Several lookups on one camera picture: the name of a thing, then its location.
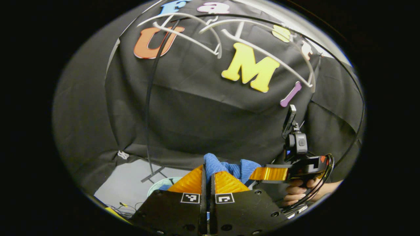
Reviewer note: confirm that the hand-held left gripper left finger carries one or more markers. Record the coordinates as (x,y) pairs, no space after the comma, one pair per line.
(170,213)

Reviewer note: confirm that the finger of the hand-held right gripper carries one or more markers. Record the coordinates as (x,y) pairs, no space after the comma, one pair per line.
(269,173)

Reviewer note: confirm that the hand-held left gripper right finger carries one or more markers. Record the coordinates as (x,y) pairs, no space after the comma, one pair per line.
(242,213)

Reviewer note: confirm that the green laundry hamper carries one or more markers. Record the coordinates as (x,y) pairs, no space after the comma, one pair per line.
(157,186)

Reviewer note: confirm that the blue jacket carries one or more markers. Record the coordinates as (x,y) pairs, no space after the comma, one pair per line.
(216,164)

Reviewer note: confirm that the white clothes hanger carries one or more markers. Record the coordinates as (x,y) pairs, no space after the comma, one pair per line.
(226,33)
(158,25)

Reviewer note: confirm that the small white clip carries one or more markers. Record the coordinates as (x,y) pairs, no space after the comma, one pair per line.
(123,154)

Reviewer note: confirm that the black backdrop cloth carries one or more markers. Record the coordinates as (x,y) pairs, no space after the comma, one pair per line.
(197,114)

